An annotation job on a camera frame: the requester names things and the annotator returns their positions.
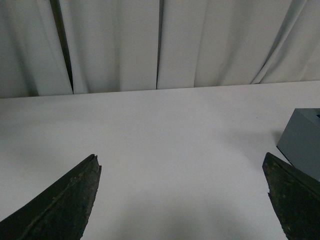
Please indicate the white curtain backdrop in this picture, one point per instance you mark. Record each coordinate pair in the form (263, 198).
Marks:
(64, 47)

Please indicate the gray square base block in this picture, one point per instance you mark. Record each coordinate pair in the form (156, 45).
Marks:
(300, 141)

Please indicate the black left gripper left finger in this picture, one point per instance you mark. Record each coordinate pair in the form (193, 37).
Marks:
(60, 212)

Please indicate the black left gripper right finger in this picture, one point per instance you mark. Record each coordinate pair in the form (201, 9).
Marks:
(295, 198)

